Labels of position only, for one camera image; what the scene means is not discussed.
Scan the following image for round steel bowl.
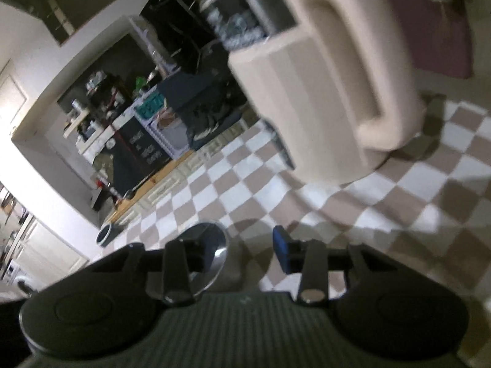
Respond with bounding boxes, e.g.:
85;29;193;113
177;222;229;297

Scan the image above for grey trash bin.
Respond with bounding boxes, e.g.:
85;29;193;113
97;223;122;247

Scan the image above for black have a nice day sign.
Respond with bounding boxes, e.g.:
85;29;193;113
106;118;172;196

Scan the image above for checkered tablecloth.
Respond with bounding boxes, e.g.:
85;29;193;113
109;97;490;367

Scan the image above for white kitchen cabinets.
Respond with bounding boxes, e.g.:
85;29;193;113
1;214;88;290

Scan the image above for white storage crate with sign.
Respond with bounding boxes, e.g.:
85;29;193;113
131;86;190;160

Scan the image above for beige electric kettle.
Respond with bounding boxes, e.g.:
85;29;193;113
200;0;424;185

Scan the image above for black hanging jacket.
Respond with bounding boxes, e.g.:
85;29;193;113
141;0;215;74

